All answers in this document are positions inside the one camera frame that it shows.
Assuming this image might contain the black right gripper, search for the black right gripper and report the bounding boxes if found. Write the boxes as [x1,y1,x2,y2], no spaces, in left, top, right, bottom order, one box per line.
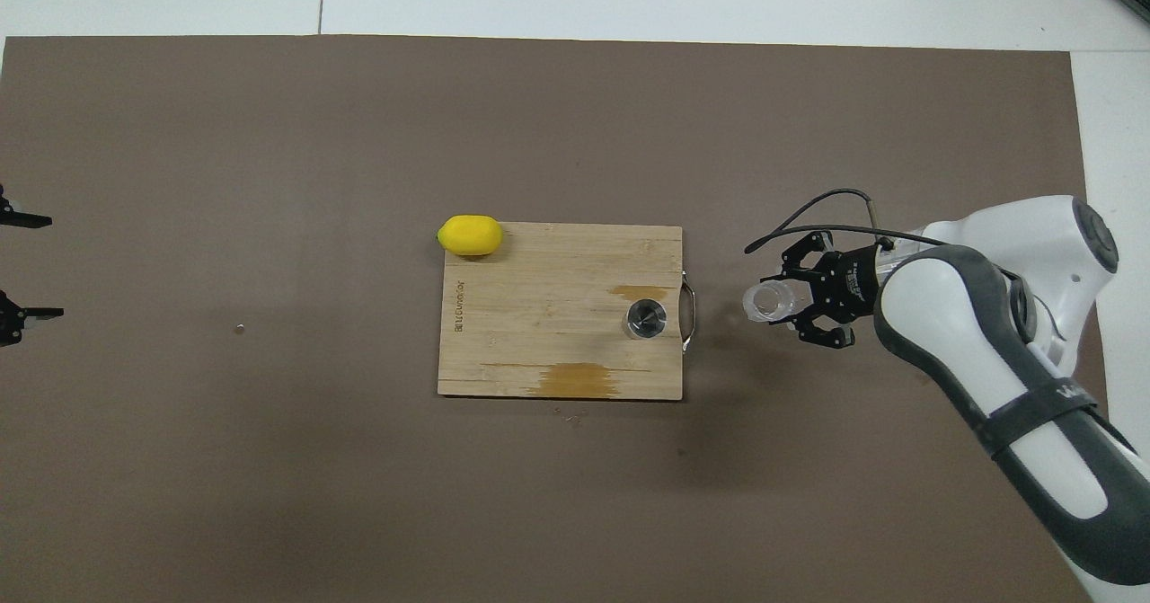
[761,231,891,350]

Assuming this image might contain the clear plastic cup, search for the clear plastic cup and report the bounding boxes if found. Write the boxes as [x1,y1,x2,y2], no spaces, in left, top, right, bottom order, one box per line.
[742,281,796,325]

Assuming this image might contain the metal jigger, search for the metal jigger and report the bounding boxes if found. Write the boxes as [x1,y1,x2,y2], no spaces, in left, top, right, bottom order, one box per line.
[624,297,668,341]

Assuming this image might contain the wooden cutting board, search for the wooden cutting board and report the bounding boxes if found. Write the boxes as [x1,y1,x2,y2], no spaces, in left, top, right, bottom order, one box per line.
[437,222,698,402]

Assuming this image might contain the brown table mat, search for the brown table mat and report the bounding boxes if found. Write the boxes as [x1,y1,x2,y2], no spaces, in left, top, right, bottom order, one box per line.
[0,35,1131,603]

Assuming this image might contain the yellow lemon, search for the yellow lemon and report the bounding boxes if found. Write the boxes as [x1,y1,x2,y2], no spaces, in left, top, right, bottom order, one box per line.
[437,215,504,258]

